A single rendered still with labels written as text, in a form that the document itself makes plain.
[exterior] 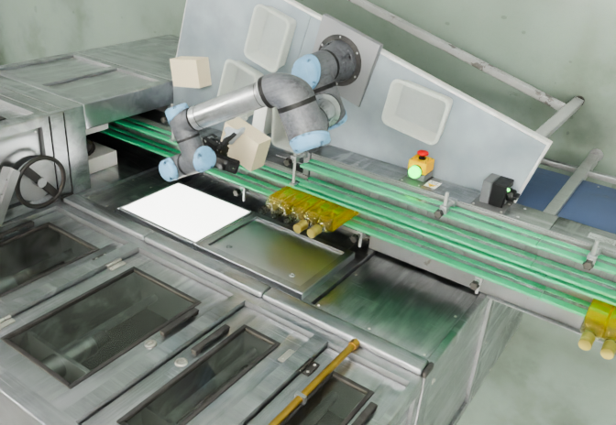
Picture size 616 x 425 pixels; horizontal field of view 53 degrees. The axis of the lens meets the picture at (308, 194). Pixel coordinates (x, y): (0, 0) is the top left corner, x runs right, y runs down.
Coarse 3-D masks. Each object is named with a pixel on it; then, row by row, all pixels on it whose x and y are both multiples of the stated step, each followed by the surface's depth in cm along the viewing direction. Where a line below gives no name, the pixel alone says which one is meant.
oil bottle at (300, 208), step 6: (306, 198) 229; (312, 198) 229; (318, 198) 229; (294, 204) 223; (300, 204) 224; (306, 204) 224; (312, 204) 225; (294, 210) 221; (300, 210) 221; (306, 210) 222; (300, 216) 221
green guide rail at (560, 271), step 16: (320, 192) 228; (336, 192) 227; (352, 192) 228; (368, 208) 218; (384, 208) 219; (400, 208) 219; (416, 224) 209; (432, 224) 210; (448, 224) 210; (464, 240) 202; (480, 240) 203; (512, 256) 194; (528, 256) 195; (544, 272) 188; (560, 272) 188; (576, 272) 188; (592, 288) 181; (608, 288) 182
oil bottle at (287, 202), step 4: (296, 192) 232; (300, 192) 232; (304, 192) 233; (288, 196) 229; (292, 196) 229; (296, 196) 229; (300, 196) 230; (304, 196) 230; (280, 200) 226; (284, 200) 226; (288, 200) 226; (292, 200) 227; (296, 200) 227; (300, 200) 228; (280, 204) 224; (284, 204) 224; (288, 204) 224; (292, 204) 224; (284, 208) 224; (288, 208) 223; (288, 212) 224
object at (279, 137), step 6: (276, 108) 244; (276, 114) 246; (276, 120) 247; (276, 126) 248; (282, 126) 251; (276, 132) 249; (282, 132) 252; (276, 138) 250; (282, 138) 253; (276, 144) 249; (282, 144) 249; (288, 144) 249; (288, 150) 247
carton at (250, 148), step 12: (240, 120) 225; (252, 132) 221; (240, 144) 221; (252, 144) 217; (264, 144) 219; (228, 156) 226; (240, 156) 223; (252, 156) 219; (264, 156) 224; (252, 168) 222
